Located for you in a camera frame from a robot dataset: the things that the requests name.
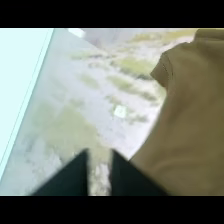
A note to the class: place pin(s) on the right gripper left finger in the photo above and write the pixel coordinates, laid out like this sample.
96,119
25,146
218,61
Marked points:
71,178

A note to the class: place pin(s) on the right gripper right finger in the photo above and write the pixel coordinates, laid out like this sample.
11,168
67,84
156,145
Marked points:
128,178

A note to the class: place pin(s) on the olive brown T-shirt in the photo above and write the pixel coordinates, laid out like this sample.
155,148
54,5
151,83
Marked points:
190,126

